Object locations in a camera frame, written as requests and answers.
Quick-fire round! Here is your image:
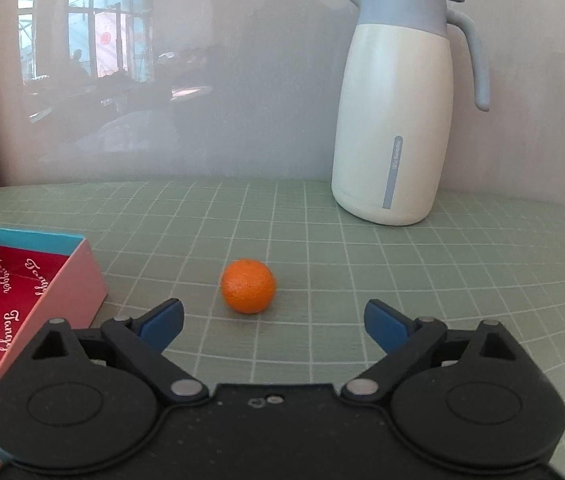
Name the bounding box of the small mandarin orange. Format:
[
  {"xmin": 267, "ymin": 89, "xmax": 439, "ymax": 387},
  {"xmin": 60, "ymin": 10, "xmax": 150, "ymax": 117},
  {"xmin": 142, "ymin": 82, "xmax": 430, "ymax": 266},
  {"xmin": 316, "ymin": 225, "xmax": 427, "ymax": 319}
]
[{"xmin": 221, "ymin": 259, "xmax": 277, "ymax": 315}]

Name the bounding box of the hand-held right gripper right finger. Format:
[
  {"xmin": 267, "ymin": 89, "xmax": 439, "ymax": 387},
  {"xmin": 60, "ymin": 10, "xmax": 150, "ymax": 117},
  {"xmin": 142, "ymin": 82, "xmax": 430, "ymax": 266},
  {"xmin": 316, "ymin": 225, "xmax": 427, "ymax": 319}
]
[{"xmin": 341, "ymin": 299, "xmax": 519, "ymax": 405}]

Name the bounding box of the white and blue thermos jug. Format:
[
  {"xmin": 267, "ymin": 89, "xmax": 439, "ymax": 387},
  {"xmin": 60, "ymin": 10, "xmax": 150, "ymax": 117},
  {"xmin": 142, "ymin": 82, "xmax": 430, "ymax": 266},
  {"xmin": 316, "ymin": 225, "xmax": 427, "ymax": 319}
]
[{"xmin": 331, "ymin": 0, "xmax": 491, "ymax": 226}]

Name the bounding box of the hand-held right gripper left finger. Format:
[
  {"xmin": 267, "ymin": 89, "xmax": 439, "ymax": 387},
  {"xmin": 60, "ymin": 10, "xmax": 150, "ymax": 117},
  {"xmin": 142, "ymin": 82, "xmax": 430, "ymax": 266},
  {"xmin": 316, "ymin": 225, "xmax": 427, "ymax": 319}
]
[{"xmin": 31, "ymin": 298, "xmax": 209, "ymax": 405}]

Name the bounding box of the green checked tablecloth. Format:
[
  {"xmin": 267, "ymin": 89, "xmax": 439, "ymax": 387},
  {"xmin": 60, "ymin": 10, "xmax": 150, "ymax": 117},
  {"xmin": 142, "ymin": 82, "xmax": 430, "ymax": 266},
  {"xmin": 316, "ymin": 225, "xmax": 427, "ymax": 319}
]
[{"xmin": 0, "ymin": 180, "xmax": 565, "ymax": 480}]

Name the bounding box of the colourful cardboard box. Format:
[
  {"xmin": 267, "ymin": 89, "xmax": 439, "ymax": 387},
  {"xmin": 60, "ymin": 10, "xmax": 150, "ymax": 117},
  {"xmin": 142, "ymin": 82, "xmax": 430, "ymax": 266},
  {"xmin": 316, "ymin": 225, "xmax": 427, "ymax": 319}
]
[{"xmin": 0, "ymin": 227, "xmax": 109, "ymax": 480}]

